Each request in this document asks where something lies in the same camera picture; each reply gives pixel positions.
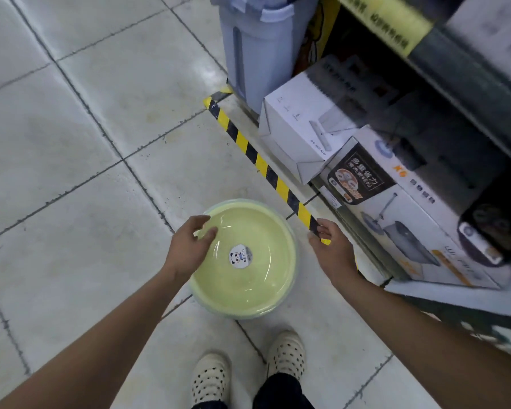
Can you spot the person's left hand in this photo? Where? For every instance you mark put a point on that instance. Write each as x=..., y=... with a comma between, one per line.
x=187, y=255

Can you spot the person's right hand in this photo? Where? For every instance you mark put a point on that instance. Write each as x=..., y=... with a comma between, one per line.
x=336, y=259

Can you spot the mint green labelled basin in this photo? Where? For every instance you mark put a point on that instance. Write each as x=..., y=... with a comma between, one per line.
x=297, y=255

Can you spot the green panda-sticker basin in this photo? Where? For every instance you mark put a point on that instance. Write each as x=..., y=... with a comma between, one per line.
x=259, y=285

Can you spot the person's left forearm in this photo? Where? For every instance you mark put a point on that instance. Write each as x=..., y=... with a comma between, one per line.
x=93, y=353

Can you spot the person's right forearm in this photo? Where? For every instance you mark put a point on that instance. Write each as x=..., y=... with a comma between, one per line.
x=443, y=349

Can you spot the white shelf price label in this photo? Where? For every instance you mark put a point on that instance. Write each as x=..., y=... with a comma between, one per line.
x=330, y=198

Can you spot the person's right cream clog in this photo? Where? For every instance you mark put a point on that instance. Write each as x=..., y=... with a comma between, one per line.
x=286, y=355

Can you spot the person's cream clog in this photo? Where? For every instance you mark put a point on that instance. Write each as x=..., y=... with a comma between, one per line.
x=286, y=355
x=210, y=379

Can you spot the person's left cream clog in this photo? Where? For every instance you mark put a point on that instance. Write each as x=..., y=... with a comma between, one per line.
x=210, y=379

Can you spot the white picture-printed mop box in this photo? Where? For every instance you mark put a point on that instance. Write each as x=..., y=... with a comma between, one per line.
x=409, y=217

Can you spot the yellow black hazard tape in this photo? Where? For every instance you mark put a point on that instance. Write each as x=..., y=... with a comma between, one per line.
x=259, y=161

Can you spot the black printed display box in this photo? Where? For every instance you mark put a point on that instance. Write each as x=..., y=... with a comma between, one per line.
x=472, y=310

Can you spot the dark pinstriped trousers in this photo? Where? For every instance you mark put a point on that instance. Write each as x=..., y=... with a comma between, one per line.
x=281, y=396

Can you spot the blue grey mop bucket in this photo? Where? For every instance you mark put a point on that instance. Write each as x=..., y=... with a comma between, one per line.
x=259, y=59

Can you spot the yellow cartoon-print carton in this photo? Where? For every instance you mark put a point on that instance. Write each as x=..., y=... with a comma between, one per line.
x=319, y=34

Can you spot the plain white carton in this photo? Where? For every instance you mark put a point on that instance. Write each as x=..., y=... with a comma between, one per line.
x=494, y=34

